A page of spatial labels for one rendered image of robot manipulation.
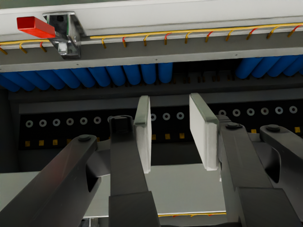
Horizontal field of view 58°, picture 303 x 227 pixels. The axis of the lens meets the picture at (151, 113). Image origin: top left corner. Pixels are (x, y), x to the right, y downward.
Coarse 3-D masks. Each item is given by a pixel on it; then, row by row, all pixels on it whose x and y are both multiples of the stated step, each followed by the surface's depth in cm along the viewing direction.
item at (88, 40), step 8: (144, 32) 27; (184, 32) 27; (192, 32) 27; (200, 32) 27; (208, 32) 27; (216, 32) 27; (224, 32) 27; (232, 32) 27; (240, 32) 27; (248, 32) 27; (256, 32) 27; (264, 32) 27; (88, 40) 27; (96, 40) 27; (104, 40) 27; (112, 40) 27; (120, 40) 27; (128, 40) 28; (136, 40) 28; (8, 48) 28; (16, 48) 28
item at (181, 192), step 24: (168, 168) 26; (192, 168) 26; (0, 192) 27; (96, 192) 26; (168, 192) 26; (192, 192) 26; (216, 192) 26; (96, 216) 26; (168, 216) 33; (192, 216) 31; (216, 216) 32
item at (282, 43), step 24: (288, 24) 26; (0, 48) 27; (24, 48) 28; (48, 48) 28; (96, 48) 28; (120, 48) 28; (144, 48) 28; (168, 48) 28; (192, 48) 27; (216, 48) 27; (240, 48) 27; (264, 48) 27; (288, 48) 27; (0, 72) 30
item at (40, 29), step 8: (32, 16) 17; (24, 24) 17; (32, 24) 17; (40, 24) 18; (48, 24) 20; (32, 32) 19; (40, 32) 19; (48, 32) 20; (56, 32) 21; (56, 40) 23; (64, 40) 24; (64, 48) 24
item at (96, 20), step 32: (0, 0) 23; (32, 0) 23; (64, 0) 23; (96, 0) 23; (128, 0) 23; (160, 0) 23; (192, 0) 23; (224, 0) 23; (256, 0) 23; (288, 0) 23; (0, 32) 26; (96, 32) 27; (128, 32) 27; (160, 96) 40; (224, 96) 40; (256, 96) 40; (288, 96) 40
